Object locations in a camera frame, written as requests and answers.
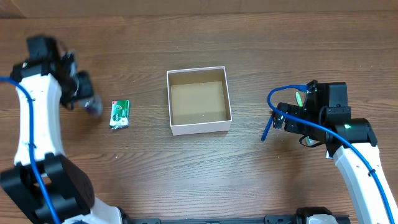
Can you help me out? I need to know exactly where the clear pump dispenser bottle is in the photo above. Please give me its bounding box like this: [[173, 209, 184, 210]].
[[78, 93, 103, 116]]

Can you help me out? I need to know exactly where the green soap bar package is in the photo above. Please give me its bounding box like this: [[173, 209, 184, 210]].
[[109, 100, 131, 129]]

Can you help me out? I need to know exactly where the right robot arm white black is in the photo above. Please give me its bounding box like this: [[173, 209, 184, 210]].
[[262, 80, 397, 223]]

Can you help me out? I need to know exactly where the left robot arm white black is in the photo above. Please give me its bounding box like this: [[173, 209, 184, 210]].
[[1, 35, 129, 223]]

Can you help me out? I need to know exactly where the green toothbrush with cap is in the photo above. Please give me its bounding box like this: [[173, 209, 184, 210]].
[[295, 92, 315, 146]]

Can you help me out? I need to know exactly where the pink open cardboard box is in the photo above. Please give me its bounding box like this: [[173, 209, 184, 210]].
[[167, 66, 232, 136]]

